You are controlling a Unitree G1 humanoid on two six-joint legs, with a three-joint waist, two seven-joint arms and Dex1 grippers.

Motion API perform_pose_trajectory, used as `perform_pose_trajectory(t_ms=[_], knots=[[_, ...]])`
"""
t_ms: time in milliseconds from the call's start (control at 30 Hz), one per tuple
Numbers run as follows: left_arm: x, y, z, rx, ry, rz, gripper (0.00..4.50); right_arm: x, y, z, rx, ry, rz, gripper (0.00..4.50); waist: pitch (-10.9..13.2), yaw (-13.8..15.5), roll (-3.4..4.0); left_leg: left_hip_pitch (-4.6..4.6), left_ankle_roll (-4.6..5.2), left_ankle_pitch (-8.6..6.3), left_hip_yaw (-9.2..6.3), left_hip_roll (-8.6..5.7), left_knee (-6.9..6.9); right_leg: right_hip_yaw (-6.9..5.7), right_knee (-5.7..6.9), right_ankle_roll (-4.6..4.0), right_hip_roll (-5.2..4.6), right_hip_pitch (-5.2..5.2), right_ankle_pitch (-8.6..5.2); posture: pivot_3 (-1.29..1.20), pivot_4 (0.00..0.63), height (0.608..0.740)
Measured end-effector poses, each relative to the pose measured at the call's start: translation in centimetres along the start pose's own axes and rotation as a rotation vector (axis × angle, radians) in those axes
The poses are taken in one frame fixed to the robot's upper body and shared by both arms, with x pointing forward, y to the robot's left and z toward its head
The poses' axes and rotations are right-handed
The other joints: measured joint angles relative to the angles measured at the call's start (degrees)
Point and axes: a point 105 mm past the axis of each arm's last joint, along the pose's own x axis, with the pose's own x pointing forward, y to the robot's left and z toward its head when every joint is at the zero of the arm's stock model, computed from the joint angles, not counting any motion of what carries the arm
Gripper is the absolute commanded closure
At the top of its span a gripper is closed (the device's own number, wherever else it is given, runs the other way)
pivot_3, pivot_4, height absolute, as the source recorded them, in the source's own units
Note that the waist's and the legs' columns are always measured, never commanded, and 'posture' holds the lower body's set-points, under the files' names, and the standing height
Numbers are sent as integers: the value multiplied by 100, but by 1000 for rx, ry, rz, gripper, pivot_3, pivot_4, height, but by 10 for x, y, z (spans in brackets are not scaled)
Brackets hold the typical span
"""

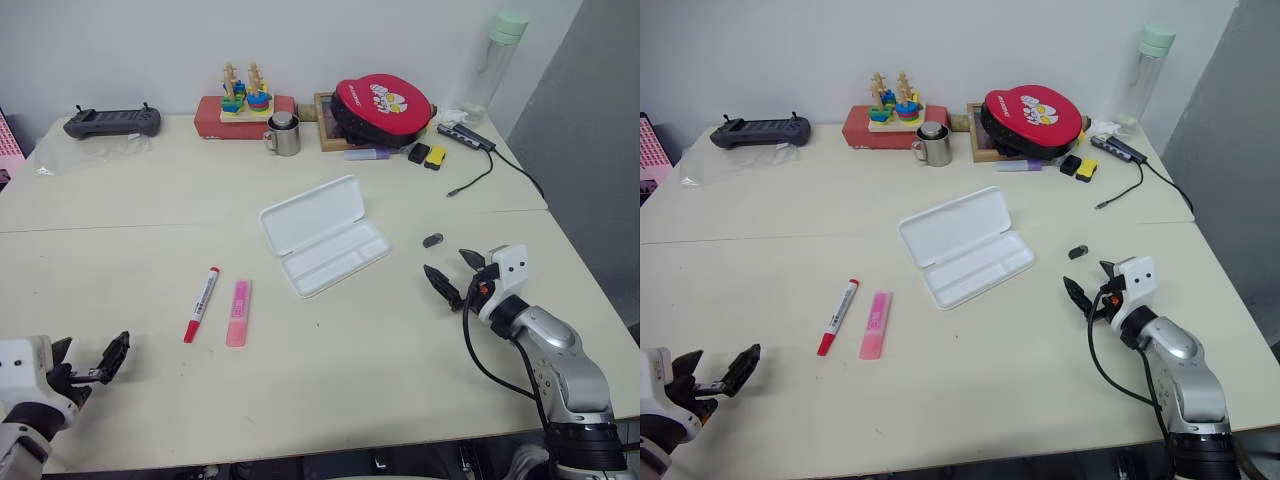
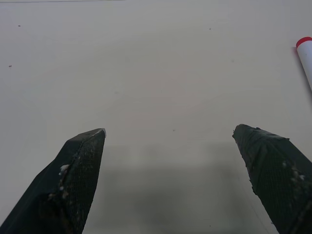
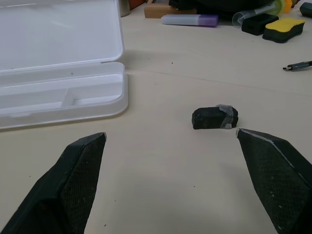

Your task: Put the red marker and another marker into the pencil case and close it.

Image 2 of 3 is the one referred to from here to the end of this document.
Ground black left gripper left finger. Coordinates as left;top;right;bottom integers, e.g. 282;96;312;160
0;128;107;234

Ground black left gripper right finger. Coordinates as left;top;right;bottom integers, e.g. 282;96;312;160
233;123;312;234

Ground white marker with red cap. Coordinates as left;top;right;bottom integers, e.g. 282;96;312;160
295;36;312;91

